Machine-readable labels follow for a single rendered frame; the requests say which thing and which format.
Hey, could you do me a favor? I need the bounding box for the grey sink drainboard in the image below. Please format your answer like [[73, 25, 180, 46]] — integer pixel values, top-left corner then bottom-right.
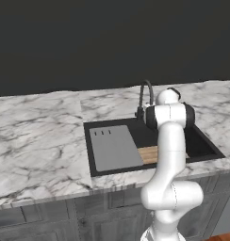
[[89, 124, 145, 172]]

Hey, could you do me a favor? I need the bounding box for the black sink basin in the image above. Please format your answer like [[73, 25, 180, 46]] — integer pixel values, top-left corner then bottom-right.
[[83, 116, 226, 178]]

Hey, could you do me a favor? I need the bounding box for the black sink faucet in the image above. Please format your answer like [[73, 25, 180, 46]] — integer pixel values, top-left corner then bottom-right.
[[135, 79, 156, 121]]

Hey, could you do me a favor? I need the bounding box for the wooden cutting board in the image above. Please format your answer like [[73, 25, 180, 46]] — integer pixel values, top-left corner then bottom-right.
[[137, 145, 190, 166]]

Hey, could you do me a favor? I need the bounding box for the grey cabinet run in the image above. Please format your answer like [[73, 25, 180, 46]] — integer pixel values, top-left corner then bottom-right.
[[0, 171, 230, 241]]

